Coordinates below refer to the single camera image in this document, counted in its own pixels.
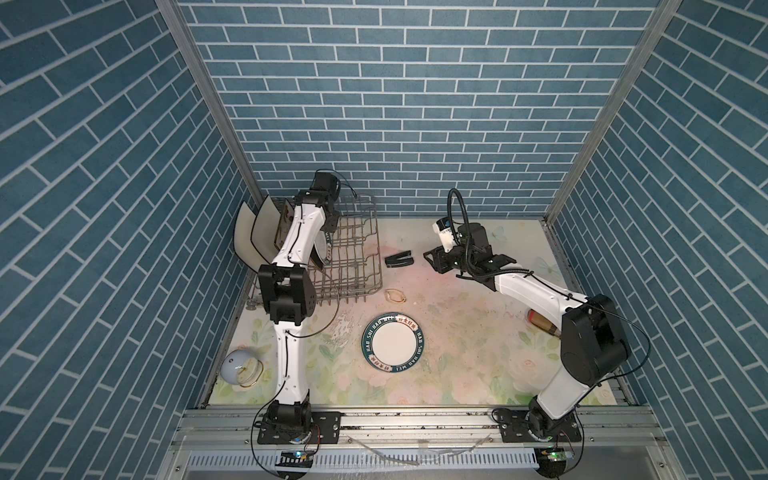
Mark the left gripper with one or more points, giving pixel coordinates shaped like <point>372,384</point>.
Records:
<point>331,226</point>

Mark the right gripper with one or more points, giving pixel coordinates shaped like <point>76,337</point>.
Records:
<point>439,257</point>

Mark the green rim plate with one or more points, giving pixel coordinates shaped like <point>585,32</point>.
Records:
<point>320,255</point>
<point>392,343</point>

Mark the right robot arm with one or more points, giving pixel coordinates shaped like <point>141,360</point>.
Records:
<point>593,341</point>

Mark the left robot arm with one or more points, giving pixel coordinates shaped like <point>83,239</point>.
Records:
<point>289,298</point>

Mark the floral square plate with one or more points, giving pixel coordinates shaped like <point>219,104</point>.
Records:
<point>285,221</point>

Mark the black stapler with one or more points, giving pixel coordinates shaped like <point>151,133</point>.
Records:
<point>399,260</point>

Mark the white square plate inner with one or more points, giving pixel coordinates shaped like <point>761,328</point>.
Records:
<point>265,228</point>

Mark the white square plate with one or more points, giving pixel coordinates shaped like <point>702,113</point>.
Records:
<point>265,228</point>
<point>250,243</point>

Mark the brown striped cylinder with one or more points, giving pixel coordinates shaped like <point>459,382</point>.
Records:
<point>540,322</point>

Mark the white square plate outer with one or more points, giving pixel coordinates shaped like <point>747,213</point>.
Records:
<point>250,243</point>

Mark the white round bowl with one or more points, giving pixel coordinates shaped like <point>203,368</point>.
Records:
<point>241,368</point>

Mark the right base circuit board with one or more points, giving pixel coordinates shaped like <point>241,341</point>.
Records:
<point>553,456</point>

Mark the base circuit board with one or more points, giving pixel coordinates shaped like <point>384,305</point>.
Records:
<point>553,456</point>
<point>294,459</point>

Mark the left base circuit board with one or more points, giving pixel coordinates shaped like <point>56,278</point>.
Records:
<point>294,459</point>

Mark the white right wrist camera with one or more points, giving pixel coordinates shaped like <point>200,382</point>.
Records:
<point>443,227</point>

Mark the grey wire dish rack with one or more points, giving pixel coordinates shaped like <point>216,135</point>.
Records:
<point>355,269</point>

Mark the white cable duct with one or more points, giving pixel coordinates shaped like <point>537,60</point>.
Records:
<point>360,460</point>

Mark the aluminium mounting rail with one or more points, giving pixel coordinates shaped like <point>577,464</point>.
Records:
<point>614,442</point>

